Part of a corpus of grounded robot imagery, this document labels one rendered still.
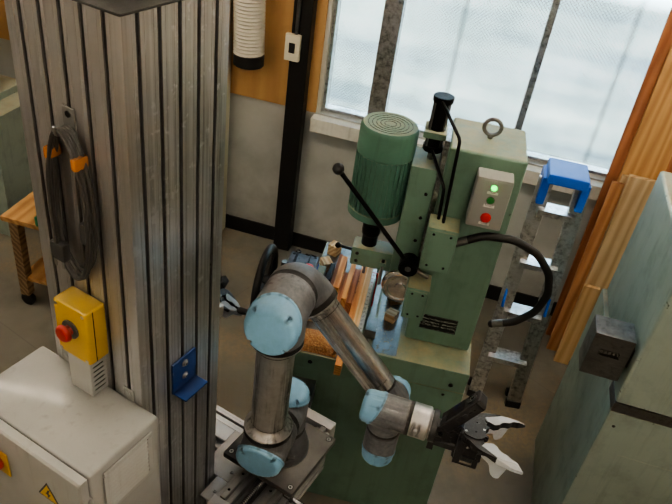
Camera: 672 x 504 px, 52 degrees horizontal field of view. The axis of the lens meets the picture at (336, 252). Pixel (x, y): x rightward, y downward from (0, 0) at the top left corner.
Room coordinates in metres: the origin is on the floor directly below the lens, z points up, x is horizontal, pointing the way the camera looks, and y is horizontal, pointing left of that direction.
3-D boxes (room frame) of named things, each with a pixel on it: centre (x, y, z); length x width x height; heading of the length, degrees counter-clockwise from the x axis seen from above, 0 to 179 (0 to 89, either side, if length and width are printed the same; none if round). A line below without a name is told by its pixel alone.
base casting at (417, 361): (1.88, -0.22, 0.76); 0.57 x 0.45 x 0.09; 84
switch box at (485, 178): (1.71, -0.41, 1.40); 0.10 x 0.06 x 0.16; 84
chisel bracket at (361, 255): (1.88, -0.12, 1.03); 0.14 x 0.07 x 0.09; 84
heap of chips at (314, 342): (1.56, 0.02, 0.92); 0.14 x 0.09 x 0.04; 84
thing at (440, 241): (1.71, -0.30, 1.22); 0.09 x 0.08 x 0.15; 84
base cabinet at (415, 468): (1.88, -0.22, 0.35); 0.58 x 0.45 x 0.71; 84
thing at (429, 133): (1.87, -0.24, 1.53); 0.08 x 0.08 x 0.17; 84
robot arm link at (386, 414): (1.04, -0.16, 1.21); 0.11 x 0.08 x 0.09; 78
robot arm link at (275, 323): (1.09, 0.10, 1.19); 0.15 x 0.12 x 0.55; 168
